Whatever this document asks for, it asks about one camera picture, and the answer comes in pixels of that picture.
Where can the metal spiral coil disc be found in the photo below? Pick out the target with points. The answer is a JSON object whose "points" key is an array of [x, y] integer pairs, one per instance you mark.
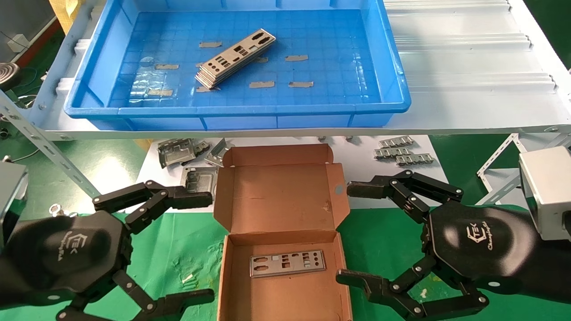
{"points": [[6, 73]]}

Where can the small metal bracket piece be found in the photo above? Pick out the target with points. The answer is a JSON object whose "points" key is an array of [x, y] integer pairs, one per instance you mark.
{"points": [[201, 147]]}

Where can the white angle steel brace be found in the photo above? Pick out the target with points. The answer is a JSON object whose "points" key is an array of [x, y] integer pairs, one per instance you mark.
{"points": [[504, 191], [497, 155]]}

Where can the silver binder clip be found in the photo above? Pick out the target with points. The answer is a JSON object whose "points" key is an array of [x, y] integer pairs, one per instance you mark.
{"points": [[56, 213]]}

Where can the bent metal bracket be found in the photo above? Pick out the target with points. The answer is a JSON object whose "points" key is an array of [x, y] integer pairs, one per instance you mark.
{"points": [[217, 154]]}

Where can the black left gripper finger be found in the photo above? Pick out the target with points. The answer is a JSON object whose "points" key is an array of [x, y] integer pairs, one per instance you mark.
{"points": [[187, 199]]}

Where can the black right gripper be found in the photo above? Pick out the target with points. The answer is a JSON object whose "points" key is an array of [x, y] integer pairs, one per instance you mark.
{"points": [[482, 245]]}

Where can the yellow cardboard piece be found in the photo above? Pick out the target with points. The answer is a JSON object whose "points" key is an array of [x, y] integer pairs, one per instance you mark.
{"points": [[62, 11]]}

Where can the large metal socket bracket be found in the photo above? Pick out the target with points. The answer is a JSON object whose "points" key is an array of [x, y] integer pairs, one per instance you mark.
{"points": [[176, 154]]}

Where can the brown cardboard box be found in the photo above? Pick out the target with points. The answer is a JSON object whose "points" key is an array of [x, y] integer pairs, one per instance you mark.
{"points": [[276, 196]]}

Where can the green cloth mat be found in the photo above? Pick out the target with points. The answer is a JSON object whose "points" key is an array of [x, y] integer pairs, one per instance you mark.
{"points": [[187, 249]]}

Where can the blue plastic tray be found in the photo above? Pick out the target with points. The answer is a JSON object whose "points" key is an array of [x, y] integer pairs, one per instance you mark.
{"points": [[334, 67]]}

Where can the slotted metal strip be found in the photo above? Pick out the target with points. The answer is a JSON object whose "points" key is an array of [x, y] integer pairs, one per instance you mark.
{"points": [[415, 159], [396, 141], [392, 153]]}

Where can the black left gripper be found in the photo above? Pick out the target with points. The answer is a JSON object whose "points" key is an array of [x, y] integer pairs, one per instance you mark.
{"points": [[67, 254]]}

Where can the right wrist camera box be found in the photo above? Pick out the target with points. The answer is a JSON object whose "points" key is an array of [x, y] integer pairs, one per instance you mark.
{"points": [[548, 191]]}

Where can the square metal socket frame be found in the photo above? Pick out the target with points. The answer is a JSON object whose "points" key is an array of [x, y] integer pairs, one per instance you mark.
{"points": [[200, 178]]}

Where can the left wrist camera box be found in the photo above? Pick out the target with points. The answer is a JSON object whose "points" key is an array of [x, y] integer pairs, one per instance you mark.
{"points": [[12, 196]]}

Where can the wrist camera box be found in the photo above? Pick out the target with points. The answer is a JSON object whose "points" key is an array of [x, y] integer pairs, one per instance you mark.
{"points": [[12, 196], [548, 191]]}

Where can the white socket box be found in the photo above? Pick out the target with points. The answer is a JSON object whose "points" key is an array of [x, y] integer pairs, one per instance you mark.
{"points": [[18, 42]]}

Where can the white board sheet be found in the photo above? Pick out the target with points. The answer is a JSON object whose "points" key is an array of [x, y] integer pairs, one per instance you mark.
{"points": [[357, 156]]}

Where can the perforated steel shelf leg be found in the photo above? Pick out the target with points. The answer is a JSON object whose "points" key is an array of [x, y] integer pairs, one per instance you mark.
{"points": [[44, 142]]}

